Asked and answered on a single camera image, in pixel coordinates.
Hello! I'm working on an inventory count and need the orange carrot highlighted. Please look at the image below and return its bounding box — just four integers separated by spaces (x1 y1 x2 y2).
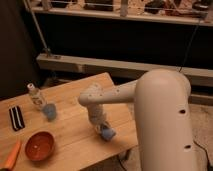
3 140 22 171

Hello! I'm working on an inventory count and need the wooden shelf rail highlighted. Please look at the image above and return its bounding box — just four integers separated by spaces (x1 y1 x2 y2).
37 53 213 87

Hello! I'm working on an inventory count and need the black white striped block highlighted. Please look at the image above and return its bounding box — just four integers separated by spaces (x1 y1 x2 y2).
9 106 25 131

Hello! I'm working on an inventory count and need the clear plastic bottle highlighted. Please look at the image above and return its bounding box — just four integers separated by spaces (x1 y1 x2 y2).
27 83 47 110

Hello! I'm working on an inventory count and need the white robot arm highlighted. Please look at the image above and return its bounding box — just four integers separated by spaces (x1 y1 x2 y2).
78 69 198 171

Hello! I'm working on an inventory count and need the metal rod stand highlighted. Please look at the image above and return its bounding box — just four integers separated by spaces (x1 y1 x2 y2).
23 0 61 59

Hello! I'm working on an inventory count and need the orange bowl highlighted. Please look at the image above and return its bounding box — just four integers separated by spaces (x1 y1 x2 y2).
25 131 55 162

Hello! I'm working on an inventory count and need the blue cup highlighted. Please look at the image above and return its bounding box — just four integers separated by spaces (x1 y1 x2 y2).
43 104 57 121

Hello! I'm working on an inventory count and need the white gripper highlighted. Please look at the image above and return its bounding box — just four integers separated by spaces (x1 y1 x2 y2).
87 105 116 141

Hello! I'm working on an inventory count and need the black cable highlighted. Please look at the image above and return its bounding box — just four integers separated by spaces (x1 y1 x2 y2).
178 13 213 168

